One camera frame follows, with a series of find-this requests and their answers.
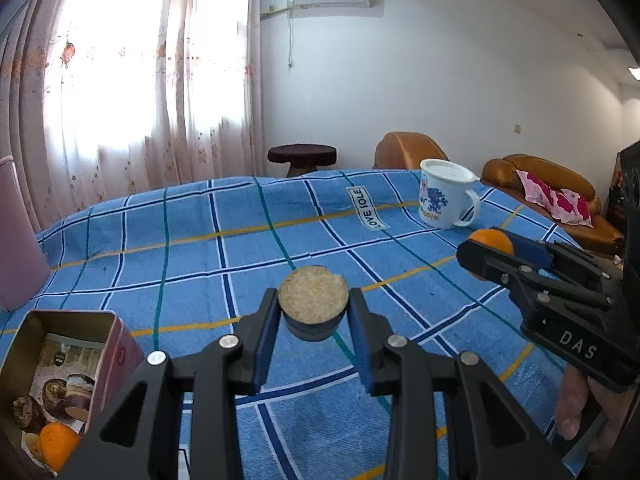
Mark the purple round fruit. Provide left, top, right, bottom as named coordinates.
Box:
left=13, top=396, right=48, bottom=434

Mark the sheer floral curtain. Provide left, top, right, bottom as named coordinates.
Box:
left=1, top=0, right=266, bottom=231

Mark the pink floral cushion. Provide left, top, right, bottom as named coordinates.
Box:
left=516, top=170, right=592, bottom=228

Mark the orange leather armchair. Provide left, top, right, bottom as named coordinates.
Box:
left=373, top=131, right=448, bottom=169

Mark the white printed mug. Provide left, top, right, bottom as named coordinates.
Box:
left=419, top=158, right=480, bottom=230

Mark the pink plastic pitcher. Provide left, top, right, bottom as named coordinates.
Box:
left=0, top=156, right=50, bottom=312

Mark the blue plaid tablecloth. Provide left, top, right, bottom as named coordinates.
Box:
left=1, top=170, right=565, bottom=479

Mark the orange leather sofa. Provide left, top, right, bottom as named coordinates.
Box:
left=482, top=154, right=625, bottom=256

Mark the person's right hand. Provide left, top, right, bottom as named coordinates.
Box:
left=554, top=364, right=639, bottom=465

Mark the metal rectangular tray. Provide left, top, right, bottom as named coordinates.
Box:
left=1, top=310, right=143, bottom=479

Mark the orange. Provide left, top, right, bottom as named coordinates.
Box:
left=469, top=229, right=515, bottom=256
left=39, top=422, right=82, bottom=472

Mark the longan in tray right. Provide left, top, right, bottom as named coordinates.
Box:
left=23, top=432, right=44, bottom=464

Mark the dark brown round fruit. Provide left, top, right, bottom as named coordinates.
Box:
left=41, top=378, right=67, bottom=419

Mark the dark round stool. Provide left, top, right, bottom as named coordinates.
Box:
left=267, top=143, right=337, bottom=178

